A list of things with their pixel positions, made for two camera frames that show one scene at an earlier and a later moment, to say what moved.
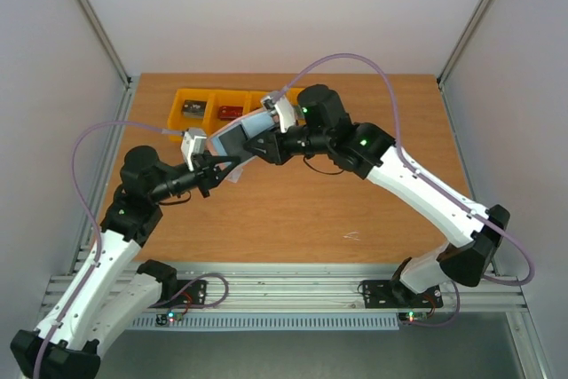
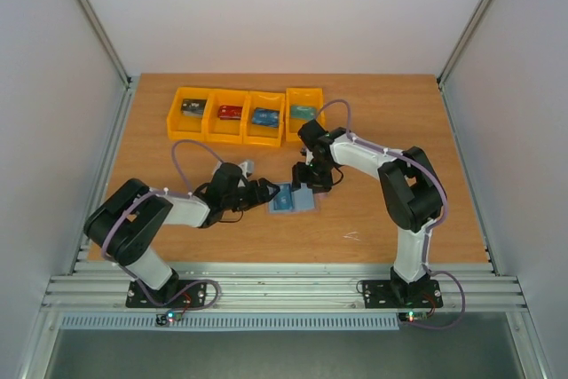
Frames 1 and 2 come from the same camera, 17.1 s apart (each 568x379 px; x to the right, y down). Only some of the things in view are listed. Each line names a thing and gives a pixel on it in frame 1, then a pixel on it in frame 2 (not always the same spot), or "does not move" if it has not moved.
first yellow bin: (176, 118) does not move
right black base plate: (392, 294) does not move
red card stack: (227, 113) does not move
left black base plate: (189, 293) does not move
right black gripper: (276, 146) to (311, 177)
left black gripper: (208, 173) to (263, 196)
